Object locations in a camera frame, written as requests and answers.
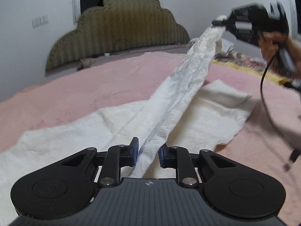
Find yellow patterned blanket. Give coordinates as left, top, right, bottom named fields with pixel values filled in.
left=211, top=44, right=294, bottom=85

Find pink bed blanket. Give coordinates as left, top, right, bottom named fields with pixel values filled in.
left=1, top=53, right=300, bottom=225

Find white folded quilt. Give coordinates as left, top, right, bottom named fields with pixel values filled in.
left=187, top=38, right=236, bottom=54

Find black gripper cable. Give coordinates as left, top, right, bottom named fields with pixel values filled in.
left=260, top=53, right=301, bottom=173

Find olive striped headboard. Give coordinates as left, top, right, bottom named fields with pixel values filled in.
left=45, top=0, right=190, bottom=72

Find patterned pillow at headboard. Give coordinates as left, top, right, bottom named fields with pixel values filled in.
left=78, top=47, right=188, bottom=70

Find person's right hand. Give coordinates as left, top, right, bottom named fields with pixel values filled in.
left=258, top=32, right=300, bottom=73

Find white textured pants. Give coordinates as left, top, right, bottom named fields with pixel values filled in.
left=1, top=26, right=255, bottom=225

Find white wall socket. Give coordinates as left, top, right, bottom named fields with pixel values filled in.
left=32, top=15, right=49, bottom=29

